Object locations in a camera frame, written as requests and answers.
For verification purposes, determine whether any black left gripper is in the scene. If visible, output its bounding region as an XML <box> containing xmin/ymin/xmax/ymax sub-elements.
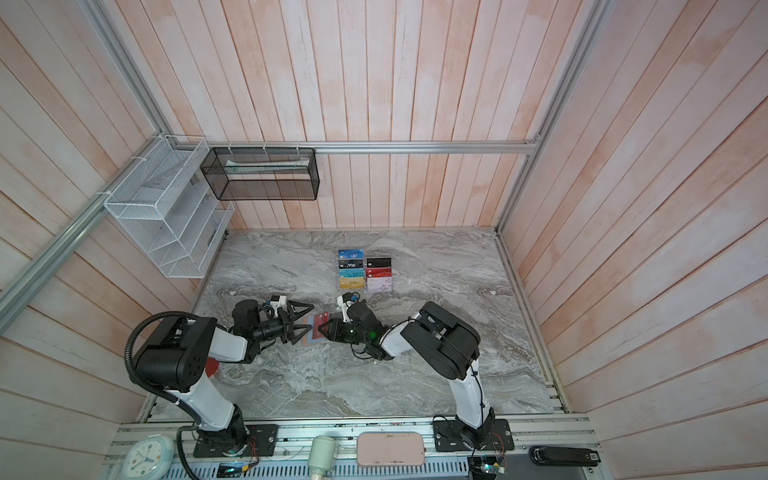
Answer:
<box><xmin>253</xmin><ymin>301</ymin><xmax>315</xmax><ymax>345</ymax></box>

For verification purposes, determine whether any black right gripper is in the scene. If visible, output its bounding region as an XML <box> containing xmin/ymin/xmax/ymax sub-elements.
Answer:
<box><xmin>318</xmin><ymin>316</ymin><xmax>372</xmax><ymax>344</ymax></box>

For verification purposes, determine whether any dark red credit card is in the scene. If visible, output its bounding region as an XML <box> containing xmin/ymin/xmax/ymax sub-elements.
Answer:
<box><xmin>312</xmin><ymin>312</ymin><xmax>330</xmax><ymax>341</ymax></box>

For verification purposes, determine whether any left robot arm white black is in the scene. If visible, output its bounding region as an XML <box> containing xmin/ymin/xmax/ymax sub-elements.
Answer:
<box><xmin>124</xmin><ymin>295</ymin><xmax>314</xmax><ymax>456</ymax></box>

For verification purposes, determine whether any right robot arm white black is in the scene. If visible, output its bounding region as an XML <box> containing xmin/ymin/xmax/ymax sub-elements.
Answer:
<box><xmin>317</xmin><ymin>294</ymin><xmax>495</xmax><ymax>449</ymax></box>

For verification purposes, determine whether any gold credit card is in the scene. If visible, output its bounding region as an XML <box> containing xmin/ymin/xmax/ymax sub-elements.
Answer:
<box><xmin>339</xmin><ymin>277</ymin><xmax>365</xmax><ymax>290</ymax></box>

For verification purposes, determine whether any teal credit card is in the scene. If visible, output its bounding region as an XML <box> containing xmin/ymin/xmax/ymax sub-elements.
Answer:
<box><xmin>339</xmin><ymin>268</ymin><xmax>365</xmax><ymax>278</ymax></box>

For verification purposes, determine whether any black credit card left column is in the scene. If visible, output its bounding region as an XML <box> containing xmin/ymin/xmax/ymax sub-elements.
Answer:
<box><xmin>338</xmin><ymin>259</ymin><xmax>364</xmax><ymax>270</ymax></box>

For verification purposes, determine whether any black credit card column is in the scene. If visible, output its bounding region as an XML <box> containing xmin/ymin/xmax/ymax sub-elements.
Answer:
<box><xmin>338</xmin><ymin>259</ymin><xmax>364</xmax><ymax>270</ymax></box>
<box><xmin>366</xmin><ymin>257</ymin><xmax>392</xmax><ymax>268</ymax></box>

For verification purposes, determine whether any black credit card right column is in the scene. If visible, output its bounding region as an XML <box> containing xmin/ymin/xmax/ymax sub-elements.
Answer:
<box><xmin>366</xmin><ymin>257</ymin><xmax>392</xmax><ymax>268</ymax></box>

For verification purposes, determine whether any pink rectangular case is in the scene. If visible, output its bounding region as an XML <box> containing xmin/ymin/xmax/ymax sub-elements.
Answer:
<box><xmin>356</xmin><ymin>432</ymin><xmax>426</xmax><ymax>467</ymax></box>

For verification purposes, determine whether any black mesh basket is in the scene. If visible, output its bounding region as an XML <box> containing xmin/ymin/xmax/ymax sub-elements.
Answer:
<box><xmin>201</xmin><ymin>146</ymin><xmax>320</xmax><ymax>201</ymax></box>

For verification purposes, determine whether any white analog clock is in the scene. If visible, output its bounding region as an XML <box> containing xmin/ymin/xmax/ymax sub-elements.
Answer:
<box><xmin>120</xmin><ymin>435</ymin><xmax>174</xmax><ymax>480</ymax></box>

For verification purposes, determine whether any black stapler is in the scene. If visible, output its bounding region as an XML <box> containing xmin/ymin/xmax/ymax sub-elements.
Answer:
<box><xmin>528</xmin><ymin>445</ymin><xmax>601</xmax><ymax>467</ymax></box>

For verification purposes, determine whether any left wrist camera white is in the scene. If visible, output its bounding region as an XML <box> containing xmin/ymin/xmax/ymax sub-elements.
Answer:
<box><xmin>268</xmin><ymin>295</ymin><xmax>288</xmax><ymax>316</ymax></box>

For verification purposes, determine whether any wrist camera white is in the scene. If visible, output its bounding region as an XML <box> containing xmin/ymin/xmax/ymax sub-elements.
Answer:
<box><xmin>336</xmin><ymin>292</ymin><xmax>360</xmax><ymax>323</ymax></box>
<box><xmin>268</xmin><ymin>295</ymin><xmax>288</xmax><ymax>316</ymax></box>

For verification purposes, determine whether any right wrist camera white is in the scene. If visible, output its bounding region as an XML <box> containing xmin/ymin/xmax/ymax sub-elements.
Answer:
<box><xmin>336</xmin><ymin>292</ymin><xmax>360</xmax><ymax>323</ymax></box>

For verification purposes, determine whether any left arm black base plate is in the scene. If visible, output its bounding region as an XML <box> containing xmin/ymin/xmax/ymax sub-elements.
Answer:
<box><xmin>193</xmin><ymin>424</ymin><xmax>279</xmax><ymax>458</ymax></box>

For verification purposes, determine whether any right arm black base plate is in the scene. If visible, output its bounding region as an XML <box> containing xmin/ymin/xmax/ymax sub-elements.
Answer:
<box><xmin>432</xmin><ymin>416</ymin><xmax>514</xmax><ymax>452</ymax></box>

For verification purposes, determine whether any black corrugated cable hose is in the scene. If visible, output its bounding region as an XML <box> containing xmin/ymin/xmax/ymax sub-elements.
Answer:
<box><xmin>124</xmin><ymin>310</ymin><xmax>202</xmax><ymax>406</ymax></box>

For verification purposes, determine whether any white wire mesh shelf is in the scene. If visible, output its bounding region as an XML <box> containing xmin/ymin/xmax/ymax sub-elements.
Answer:
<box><xmin>104</xmin><ymin>135</ymin><xmax>235</xmax><ymax>279</ymax></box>

